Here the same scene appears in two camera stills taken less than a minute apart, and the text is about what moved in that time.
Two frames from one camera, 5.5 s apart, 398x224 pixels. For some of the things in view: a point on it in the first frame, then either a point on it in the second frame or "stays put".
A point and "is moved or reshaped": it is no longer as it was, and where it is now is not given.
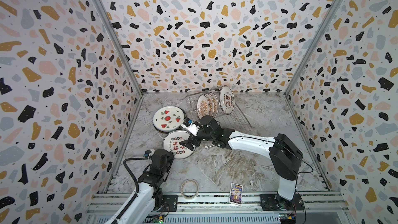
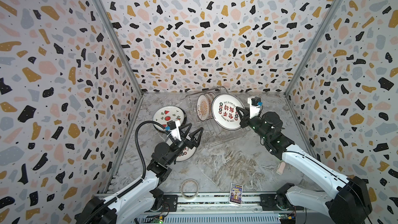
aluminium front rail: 223,208 stays put
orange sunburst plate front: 202,106 stays put
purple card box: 236,194 stays put
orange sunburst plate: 171,143 stays put
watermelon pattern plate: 168,119 stays put
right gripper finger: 191,141 to 244,120
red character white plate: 226,99 is moved or reshaped
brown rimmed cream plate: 184,117 to 180,115
